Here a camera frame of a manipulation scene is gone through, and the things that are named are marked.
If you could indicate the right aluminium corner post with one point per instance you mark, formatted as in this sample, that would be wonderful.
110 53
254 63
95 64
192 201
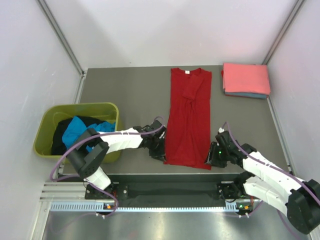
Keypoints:
294 12

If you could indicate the folded pink t shirt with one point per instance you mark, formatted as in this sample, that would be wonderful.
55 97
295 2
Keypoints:
246 78

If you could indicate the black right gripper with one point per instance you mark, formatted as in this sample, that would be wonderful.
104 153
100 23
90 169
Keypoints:
212 158

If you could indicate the left aluminium corner post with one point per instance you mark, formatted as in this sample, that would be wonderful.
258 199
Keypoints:
60 35

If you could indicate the cyan t shirt in bin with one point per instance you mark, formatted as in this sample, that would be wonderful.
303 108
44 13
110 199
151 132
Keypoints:
79 124

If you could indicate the green plastic bin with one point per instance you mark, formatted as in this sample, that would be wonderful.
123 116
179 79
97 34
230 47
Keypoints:
105 111

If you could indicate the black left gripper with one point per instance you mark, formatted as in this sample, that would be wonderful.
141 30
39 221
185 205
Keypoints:
160 154

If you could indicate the aluminium corner post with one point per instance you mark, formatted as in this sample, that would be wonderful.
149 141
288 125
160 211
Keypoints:
60 35
294 12

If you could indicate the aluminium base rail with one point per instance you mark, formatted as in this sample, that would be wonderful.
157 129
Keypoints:
72 194

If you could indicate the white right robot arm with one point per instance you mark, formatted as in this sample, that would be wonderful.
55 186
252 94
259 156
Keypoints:
296 198

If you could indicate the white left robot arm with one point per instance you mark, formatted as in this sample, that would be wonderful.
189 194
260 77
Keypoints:
88 152

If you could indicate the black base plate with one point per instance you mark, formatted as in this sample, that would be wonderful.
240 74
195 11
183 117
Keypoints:
130 190

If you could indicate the black t shirt in bin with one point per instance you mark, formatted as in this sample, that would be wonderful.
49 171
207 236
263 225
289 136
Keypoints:
58 148

